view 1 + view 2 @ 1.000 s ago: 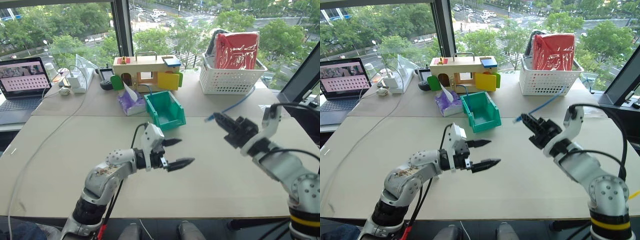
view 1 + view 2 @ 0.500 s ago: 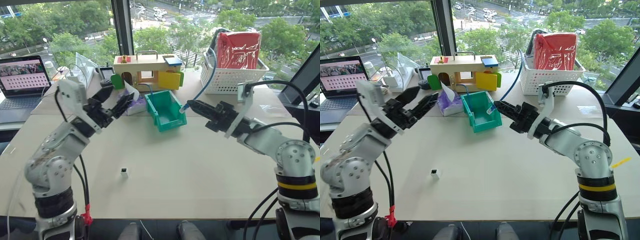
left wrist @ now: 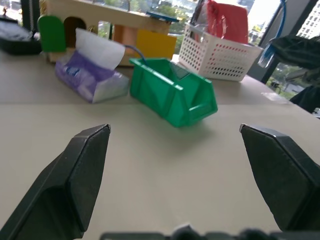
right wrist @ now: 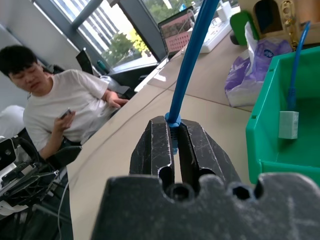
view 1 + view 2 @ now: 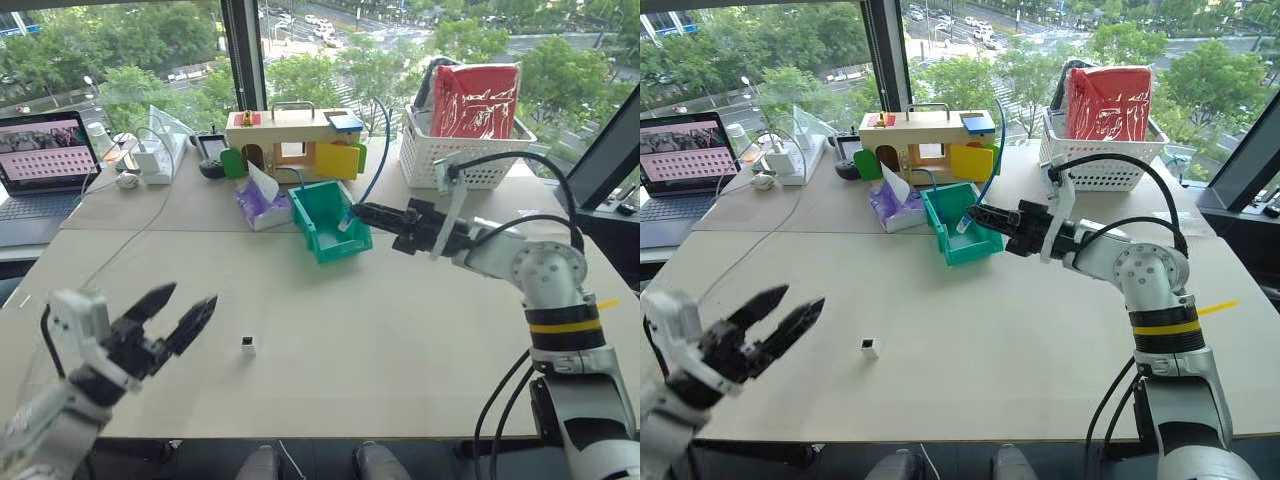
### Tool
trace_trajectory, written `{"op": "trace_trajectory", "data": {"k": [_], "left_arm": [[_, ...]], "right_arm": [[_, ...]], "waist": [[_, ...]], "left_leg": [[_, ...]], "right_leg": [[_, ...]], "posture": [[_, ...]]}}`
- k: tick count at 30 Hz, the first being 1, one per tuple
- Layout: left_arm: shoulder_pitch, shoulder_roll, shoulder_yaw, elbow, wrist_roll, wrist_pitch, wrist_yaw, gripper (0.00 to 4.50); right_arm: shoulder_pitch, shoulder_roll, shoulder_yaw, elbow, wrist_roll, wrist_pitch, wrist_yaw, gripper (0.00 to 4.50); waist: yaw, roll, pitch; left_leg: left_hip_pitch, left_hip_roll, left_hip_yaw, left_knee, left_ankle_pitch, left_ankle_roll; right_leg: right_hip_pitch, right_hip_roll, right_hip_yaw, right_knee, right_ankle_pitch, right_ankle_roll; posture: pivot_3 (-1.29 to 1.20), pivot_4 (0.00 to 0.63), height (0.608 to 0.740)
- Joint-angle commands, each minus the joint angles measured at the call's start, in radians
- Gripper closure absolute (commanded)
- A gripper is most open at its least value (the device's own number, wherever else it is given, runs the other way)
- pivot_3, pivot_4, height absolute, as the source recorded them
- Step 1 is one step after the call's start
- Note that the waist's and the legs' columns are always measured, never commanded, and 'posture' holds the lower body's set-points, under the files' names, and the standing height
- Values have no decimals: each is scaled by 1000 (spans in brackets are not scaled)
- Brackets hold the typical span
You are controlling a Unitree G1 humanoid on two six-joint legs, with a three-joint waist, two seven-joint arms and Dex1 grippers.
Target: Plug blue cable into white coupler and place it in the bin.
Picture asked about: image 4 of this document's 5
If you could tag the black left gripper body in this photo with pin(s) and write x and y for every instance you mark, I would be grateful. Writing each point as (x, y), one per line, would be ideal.
(27, 180)

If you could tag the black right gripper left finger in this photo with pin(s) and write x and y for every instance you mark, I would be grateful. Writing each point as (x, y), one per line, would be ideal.
(152, 150)

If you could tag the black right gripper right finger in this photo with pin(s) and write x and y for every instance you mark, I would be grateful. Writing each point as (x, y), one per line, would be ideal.
(202, 152)

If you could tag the silver smartphone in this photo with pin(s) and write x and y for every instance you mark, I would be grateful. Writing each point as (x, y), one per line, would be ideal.
(65, 113)

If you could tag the green plastic bin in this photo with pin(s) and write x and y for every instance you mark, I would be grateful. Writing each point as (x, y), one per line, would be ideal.
(267, 120)

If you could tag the white coupler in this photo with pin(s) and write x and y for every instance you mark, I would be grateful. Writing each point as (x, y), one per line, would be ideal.
(288, 125)

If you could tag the person's left hand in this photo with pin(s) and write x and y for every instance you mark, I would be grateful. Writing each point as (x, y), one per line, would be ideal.
(116, 100)

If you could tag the person's right hand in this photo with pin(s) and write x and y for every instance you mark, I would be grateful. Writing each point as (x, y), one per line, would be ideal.
(62, 123)

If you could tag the purple white plastic bag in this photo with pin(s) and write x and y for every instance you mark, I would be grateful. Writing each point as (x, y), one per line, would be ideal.
(246, 80)

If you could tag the person in white t-shirt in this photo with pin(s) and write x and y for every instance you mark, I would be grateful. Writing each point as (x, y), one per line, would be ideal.
(72, 100)

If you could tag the green bottle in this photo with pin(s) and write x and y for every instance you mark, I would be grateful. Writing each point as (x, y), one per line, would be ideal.
(101, 65)

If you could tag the black chair backrest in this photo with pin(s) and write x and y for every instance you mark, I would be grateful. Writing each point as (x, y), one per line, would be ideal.
(84, 62)

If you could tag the black laptop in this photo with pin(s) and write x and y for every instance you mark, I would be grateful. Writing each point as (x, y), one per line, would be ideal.
(176, 32)

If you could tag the white power strip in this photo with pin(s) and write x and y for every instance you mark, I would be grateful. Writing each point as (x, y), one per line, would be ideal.
(215, 32)

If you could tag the white power adapter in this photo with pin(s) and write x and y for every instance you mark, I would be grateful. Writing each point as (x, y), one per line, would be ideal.
(223, 12)

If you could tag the wooden toy house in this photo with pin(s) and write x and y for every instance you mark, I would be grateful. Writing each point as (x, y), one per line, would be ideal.
(275, 17)

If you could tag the dark window frame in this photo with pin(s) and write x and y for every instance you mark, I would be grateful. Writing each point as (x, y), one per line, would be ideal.
(130, 37)

